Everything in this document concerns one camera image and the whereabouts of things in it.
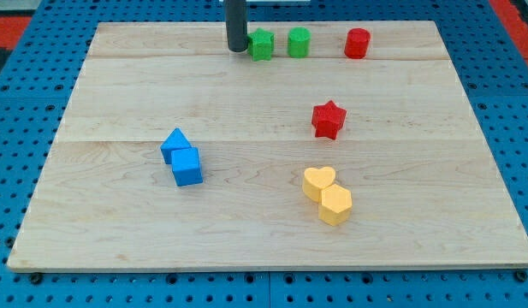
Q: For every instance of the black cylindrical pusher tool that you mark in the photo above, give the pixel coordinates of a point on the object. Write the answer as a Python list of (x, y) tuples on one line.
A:
[(236, 24)]

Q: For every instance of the green star block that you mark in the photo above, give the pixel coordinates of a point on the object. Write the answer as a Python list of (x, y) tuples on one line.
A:
[(261, 45)]

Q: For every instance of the red star block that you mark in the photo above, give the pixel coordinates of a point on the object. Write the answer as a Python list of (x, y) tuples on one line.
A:
[(328, 119)]

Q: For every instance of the green cylinder block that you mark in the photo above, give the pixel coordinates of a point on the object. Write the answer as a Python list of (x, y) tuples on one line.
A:
[(299, 39)]

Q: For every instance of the red cylinder block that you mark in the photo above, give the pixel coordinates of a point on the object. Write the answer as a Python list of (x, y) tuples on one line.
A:
[(357, 43)]

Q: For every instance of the blue triangle block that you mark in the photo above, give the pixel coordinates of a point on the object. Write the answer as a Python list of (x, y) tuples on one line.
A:
[(175, 141)]

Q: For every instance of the wooden board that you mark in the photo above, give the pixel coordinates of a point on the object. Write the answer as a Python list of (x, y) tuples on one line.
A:
[(427, 194)]

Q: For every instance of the blue cube block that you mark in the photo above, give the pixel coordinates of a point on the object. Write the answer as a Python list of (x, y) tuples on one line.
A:
[(186, 167)]

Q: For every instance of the yellow heart block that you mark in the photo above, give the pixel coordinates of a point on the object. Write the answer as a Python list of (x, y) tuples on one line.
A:
[(315, 180)]

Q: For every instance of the yellow hexagon block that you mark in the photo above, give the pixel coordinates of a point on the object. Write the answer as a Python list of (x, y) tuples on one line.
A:
[(336, 205)]

